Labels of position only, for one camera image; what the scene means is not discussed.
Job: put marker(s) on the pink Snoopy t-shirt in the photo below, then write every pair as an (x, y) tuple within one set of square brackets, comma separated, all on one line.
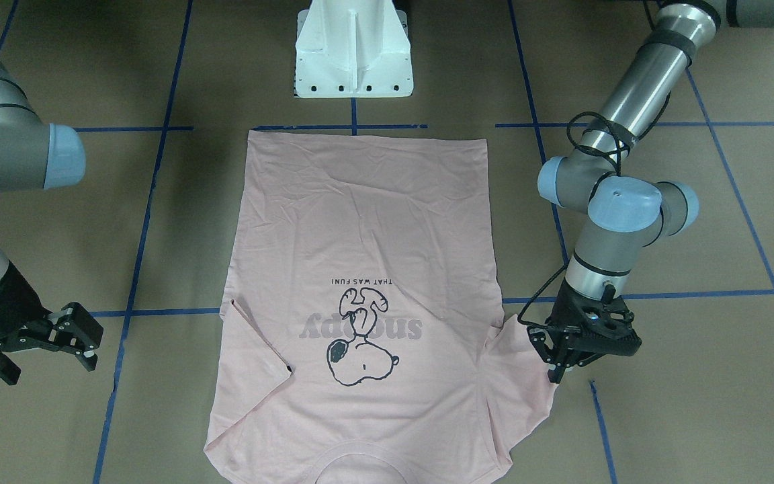
[(364, 338)]

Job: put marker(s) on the white camera mast column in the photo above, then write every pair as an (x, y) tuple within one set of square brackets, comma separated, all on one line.
[(359, 49)]

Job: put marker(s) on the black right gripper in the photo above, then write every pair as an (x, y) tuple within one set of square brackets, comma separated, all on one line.
[(12, 300)]

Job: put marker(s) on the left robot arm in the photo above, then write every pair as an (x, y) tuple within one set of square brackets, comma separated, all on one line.
[(624, 213)]

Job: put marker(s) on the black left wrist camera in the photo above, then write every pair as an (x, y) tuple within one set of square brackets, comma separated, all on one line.
[(610, 330)]

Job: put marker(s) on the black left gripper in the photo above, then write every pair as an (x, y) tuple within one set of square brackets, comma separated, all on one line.
[(567, 302)]

